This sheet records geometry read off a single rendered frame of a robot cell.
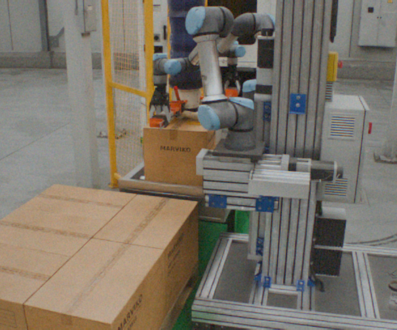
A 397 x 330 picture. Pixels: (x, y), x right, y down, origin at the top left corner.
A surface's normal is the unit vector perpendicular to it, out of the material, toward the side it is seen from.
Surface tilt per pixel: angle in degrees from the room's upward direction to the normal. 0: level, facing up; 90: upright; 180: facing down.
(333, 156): 90
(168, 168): 90
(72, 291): 0
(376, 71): 90
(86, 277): 0
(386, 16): 90
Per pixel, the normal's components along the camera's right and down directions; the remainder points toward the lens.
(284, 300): 0.00, -0.94
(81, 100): -0.29, 0.34
